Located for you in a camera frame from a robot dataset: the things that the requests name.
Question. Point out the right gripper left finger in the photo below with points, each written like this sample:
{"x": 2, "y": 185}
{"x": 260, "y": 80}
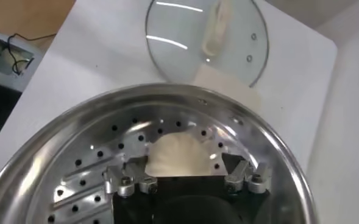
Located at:
{"x": 130, "y": 179}

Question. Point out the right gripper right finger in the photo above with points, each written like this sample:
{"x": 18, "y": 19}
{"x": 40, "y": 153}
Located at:
{"x": 246, "y": 179}

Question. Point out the white steamed baozi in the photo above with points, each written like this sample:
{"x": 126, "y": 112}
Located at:
{"x": 182, "y": 152}

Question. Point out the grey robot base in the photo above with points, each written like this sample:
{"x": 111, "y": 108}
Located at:
{"x": 2, "y": 100}

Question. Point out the perforated stainless steamer basket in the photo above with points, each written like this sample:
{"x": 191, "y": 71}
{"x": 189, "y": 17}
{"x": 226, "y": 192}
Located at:
{"x": 75, "y": 128}

